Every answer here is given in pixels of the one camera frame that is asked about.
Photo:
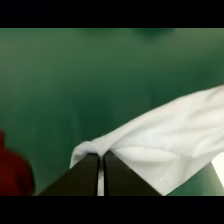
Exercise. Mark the white garment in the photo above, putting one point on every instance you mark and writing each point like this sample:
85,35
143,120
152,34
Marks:
173,140

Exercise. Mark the red garment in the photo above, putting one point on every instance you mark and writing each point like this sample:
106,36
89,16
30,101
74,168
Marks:
13,173

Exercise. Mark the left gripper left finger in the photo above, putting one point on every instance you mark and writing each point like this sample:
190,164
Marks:
79,181

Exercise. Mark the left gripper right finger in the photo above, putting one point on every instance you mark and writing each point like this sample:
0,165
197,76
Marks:
123,180

